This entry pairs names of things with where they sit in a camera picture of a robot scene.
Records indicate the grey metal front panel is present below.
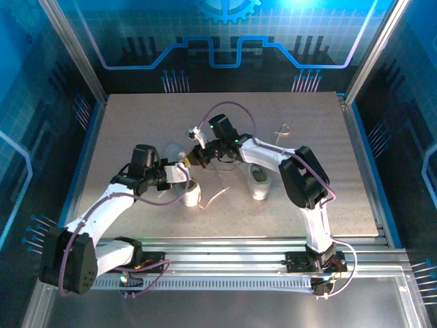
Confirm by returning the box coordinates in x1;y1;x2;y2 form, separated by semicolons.
20;273;431;328

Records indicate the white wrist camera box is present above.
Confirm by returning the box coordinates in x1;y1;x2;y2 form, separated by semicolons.
163;163;188;184
186;126;208;150

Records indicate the slotted grey cable duct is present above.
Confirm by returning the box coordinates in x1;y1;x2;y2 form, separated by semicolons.
88;275;317;291

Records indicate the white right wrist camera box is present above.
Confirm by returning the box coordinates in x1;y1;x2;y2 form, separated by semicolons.
186;126;208;150

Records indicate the blue table edge trim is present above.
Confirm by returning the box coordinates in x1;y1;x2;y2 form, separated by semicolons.
350;100;404;249
51;101;105;249

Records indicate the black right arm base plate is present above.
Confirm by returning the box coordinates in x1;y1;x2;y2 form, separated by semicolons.
285;251;348;274

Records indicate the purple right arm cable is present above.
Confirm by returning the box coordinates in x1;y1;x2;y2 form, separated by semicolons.
193;101;358;301

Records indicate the aluminium corner post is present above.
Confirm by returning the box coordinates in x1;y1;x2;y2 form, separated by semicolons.
37;0;109;105
344;0;410;105

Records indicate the black connector module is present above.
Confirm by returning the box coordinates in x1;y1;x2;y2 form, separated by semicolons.
312;276;337;299
117;269;144;298

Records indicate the aluminium side rail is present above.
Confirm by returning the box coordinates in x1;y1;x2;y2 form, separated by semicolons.
337;95;393;247

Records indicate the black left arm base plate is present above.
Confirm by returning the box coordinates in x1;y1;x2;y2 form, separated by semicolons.
104;251;167;274

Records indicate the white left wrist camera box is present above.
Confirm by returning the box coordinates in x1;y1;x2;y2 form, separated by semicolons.
163;163;188;184

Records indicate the aluminium frame rail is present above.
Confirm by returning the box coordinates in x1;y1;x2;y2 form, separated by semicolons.
42;237;409;274

